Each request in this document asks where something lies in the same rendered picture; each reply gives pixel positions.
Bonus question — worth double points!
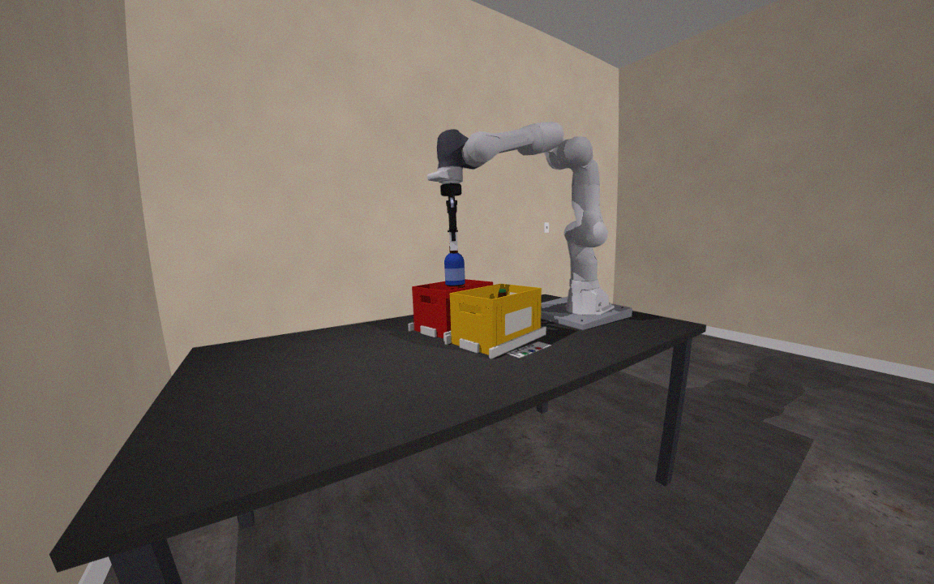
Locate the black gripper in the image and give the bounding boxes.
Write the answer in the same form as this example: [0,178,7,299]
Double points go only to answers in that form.
[440,183,461,251]

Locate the white paper strip with colored marks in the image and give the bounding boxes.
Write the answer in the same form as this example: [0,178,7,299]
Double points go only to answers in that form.
[507,341,551,358]

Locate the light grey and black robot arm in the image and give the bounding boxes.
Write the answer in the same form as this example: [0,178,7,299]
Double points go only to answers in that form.
[427,122,615,315]

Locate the blue bottle with light blue label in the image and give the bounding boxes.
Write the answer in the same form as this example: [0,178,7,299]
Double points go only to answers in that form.
[444,251,465,286]

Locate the red crate with dividers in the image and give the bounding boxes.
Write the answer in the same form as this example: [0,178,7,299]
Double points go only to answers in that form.
[412,279,493,338]

